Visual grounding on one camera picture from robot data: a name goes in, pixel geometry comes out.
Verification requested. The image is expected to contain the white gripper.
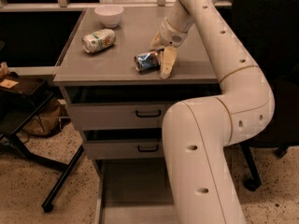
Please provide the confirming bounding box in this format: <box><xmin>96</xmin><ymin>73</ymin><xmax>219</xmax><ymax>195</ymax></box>
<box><xmin>149</xmin><ymin>20</ymin><xmax>188</xmax><ymax>79</ymax></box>

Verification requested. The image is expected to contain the blue silver redbull can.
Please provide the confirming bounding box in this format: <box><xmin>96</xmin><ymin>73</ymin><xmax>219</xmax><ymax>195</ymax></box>
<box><xmin>134</xmin><ymin>51</ymin><xmax>161</xmax><ymax>72</ymax></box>

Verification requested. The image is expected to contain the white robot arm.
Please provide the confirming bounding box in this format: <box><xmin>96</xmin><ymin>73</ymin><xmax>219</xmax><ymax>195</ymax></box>
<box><xmin>150</xmin><ymin>0</ymin><xmax>275</xmax><ymax>224</ymax></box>

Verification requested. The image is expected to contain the grey drawer cabinet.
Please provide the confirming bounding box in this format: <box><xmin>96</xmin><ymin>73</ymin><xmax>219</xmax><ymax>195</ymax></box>
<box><xmin>52</xmin><ymin>6</ymin><xmax>238</xmax><ymax>175</ymax></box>

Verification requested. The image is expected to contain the white green soda can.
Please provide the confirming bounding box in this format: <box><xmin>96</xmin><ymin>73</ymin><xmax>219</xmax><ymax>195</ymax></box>
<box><xmin>81</xmin><ymin>29</ymin><xmax>116</xmax><ymax>54</ymax></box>

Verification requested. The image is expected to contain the grey top drawer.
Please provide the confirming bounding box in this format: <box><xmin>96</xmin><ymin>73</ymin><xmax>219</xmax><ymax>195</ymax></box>
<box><xmin>64</xmin><ymin>87</ymin><xmax>176</xmax><ymax>131</ymax></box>

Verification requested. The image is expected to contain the grey middle drawer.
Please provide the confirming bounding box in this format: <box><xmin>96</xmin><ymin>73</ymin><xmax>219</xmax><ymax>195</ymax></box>
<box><xmin>83</xmin><ymin>128</ymin><xmax>164</xmax><ymax>160</ymax></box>

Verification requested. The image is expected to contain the grey open bottom drawer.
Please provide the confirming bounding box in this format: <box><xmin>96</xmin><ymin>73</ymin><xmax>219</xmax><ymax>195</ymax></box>
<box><xmin>94</xmin><ymin>158</ymin><xmax>178</xmax><ymax>224</ymax></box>

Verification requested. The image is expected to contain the white bowl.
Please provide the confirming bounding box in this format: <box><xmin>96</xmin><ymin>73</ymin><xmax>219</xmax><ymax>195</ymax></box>
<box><xmin>94</xmin><ymin>4</ymin><xmax>124</xmax><ymax>28</ymax></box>

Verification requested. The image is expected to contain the black office chair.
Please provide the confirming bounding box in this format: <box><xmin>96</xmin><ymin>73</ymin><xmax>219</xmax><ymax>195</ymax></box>
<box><xmin>221</xmin><ymin>0</ymin><xmax>299</xmax><ymax>191</ymax></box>

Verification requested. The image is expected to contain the brown bag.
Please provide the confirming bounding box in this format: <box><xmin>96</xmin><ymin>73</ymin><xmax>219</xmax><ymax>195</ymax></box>
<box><xmin>22</xmin><ymin>98</ymin><xmax>70</xmax><ymax>137</ymax></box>

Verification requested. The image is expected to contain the black side table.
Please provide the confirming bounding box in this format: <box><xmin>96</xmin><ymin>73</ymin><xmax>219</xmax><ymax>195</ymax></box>
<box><xmin>0</xmin><ymin>80</ymin><xmax>83</xmax><ymax>213</ymax></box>

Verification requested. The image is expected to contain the black top drawer handle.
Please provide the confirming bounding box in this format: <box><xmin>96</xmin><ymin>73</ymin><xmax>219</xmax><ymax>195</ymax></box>
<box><xmin>135</xmin><ymin>109</ymin><xmax>162</xmax><ymax>119</ymax></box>

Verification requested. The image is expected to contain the black drawer handle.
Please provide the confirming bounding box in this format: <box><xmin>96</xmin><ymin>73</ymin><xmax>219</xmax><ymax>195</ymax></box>
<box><xmin>137</xmin><ymin>145</ymin><xmax>159</xmax><ymax>153</ymax></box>
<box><xmin>135</xmin><ymin>109</ymin><xmax>162</xmax><ymax>119</ymax></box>

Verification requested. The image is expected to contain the black middle drawer handle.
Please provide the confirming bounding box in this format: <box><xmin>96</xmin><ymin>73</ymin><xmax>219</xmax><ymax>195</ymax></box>
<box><xmin>137</xmin><ymin>145</ymin><xmax>159</xmax><ymax>153</ymax></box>

